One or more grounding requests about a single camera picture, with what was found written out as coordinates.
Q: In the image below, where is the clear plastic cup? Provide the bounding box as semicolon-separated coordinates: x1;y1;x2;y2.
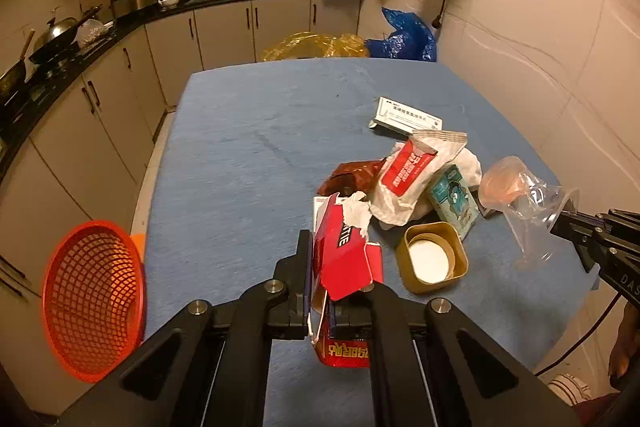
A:
478;156;580;269

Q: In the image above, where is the gold square tin container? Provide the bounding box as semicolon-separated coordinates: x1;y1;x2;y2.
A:
396;221;470;295

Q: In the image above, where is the red torn cardboard box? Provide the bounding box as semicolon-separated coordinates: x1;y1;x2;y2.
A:
307;191;384;369

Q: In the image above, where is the dark red foil wrapper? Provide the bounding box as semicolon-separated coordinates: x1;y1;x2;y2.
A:
317;159;385;197

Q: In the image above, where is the orange plastic mesh basket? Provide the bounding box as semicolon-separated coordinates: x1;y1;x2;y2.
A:
41;221;146;384

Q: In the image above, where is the teal cartoon tissue pack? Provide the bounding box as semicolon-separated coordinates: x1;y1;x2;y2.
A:
426;164;480;241

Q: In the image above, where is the red white paper food bag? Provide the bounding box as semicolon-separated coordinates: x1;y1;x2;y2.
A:
369;130;468;227

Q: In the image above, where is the blue table cloth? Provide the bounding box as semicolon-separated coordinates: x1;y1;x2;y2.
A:
142;56;601;427

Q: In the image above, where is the white medicine box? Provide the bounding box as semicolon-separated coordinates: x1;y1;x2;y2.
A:
369;96;442;135

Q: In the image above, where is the blue plastic bag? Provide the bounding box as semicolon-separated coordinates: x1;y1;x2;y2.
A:
366;8;437;63

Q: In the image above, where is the yellow plastic bag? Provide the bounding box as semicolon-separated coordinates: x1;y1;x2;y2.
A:
262;31;370;62

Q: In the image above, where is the black wok with lid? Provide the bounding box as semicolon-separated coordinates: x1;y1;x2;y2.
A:
28;4;102;66

